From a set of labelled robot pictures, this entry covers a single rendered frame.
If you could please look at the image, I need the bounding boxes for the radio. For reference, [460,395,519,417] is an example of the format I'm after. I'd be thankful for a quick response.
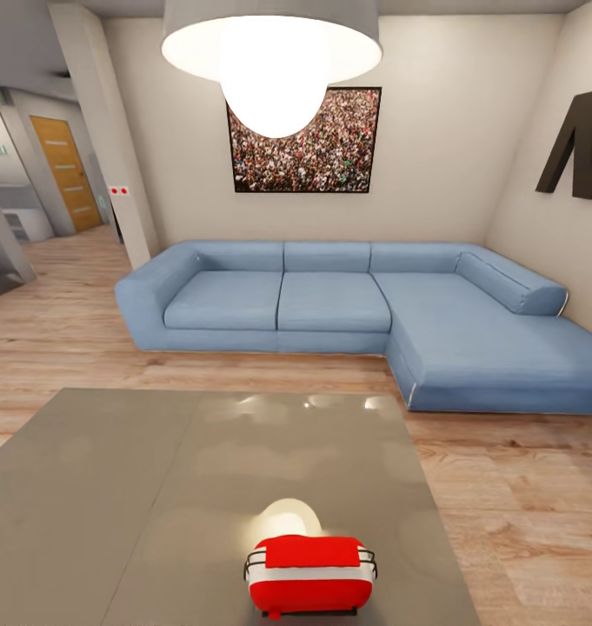
[243,534,377,620]

